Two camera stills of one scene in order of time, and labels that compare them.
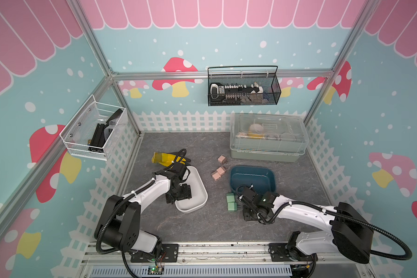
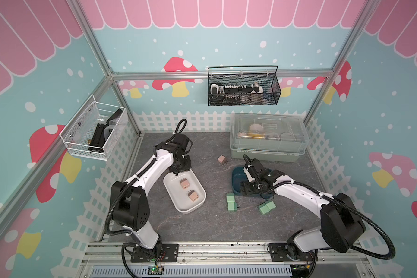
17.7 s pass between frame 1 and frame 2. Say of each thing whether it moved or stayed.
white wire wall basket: stayed
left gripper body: moved
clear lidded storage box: stayed
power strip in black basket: stayed
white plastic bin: stayed
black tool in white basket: stayed
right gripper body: moved
